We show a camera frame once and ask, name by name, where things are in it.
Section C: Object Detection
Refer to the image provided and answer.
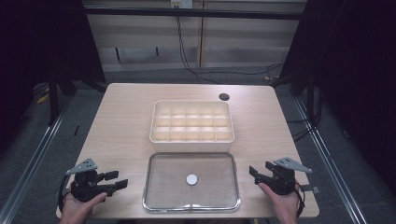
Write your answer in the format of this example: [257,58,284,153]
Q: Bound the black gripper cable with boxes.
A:
[293,181,306,218]
[57,175,72,213]

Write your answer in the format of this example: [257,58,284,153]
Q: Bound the black hanging wall cable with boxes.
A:
[175,14,284,86]

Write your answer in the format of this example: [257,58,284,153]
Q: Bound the black floor cables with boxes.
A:
[285,88,323,144]

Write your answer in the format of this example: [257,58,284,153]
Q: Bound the black horizontal metal bar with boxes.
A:
[83,7,304,21]

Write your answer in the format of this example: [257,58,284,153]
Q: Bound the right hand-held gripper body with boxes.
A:
[269,157,313,196]

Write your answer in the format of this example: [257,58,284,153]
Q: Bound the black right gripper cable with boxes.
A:
[293,181,306,218]

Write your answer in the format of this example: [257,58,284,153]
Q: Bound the person's left hand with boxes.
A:
[59,191,108,224]

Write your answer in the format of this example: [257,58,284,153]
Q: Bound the person's right hand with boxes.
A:
[258,182,300,224]

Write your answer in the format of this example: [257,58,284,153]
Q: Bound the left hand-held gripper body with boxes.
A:
[65,158,110,203]

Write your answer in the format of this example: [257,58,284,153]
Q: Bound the white wall power outlet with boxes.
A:
[170,0,194,9]

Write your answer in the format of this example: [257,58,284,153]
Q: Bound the grey strap tab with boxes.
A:
[300,184,321,195]

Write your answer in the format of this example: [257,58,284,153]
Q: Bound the clear plastic box lid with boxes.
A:
[142,151,242,215]

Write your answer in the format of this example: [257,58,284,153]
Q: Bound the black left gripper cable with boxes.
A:
[57,175,72,213]

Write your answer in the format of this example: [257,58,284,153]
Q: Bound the aluminium floor rail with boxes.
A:
[0,99,76,224]
[293,98,370,224]

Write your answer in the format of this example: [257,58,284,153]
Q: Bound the yellow floor object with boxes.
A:
[36,92,50,105]

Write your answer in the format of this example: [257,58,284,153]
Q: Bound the dark curtain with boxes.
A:
[0,0,106,147]
[278,0,396,200]

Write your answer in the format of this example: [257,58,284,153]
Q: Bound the white compartment storage box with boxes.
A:
[148,99,235,154]

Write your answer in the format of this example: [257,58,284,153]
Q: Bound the black metal stand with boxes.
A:
[47,73,61,127]
[305,70,316,120]

